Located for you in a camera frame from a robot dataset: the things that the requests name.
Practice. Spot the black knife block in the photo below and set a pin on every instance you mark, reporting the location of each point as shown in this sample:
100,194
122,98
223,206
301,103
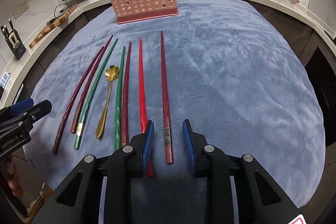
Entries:
13,40

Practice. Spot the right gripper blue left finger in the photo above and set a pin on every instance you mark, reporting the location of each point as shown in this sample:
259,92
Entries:
148,146

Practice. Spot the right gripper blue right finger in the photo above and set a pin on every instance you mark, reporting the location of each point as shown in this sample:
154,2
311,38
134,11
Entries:
189,148

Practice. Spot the gold flower spoon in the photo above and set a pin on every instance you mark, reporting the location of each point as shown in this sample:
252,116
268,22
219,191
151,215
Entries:
111,75

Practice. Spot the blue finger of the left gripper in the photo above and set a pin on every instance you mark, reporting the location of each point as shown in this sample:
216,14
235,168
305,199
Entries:
22,106
38,111

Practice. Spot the green chopstick gold band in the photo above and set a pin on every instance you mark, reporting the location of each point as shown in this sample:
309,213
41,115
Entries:
90,89

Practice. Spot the bright red chopstick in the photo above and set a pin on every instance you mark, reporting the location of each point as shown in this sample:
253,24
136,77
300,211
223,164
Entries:
142,102

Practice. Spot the wall power socket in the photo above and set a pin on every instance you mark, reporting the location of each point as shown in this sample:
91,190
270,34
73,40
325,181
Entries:
18,11

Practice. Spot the blue-grey fleece mat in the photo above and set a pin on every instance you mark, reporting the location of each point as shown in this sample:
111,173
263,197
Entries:
229,72

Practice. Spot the person's left hand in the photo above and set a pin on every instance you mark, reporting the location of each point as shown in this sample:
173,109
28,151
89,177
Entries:
13,178

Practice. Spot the green chopstick plain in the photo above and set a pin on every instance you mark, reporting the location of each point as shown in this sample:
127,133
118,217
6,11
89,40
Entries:
117,117

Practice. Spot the dark red chopstick silver band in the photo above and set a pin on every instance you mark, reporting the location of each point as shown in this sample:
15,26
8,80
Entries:
165,105

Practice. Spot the checkered wooden cutting board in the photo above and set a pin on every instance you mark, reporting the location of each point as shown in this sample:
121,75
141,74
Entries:
48,28

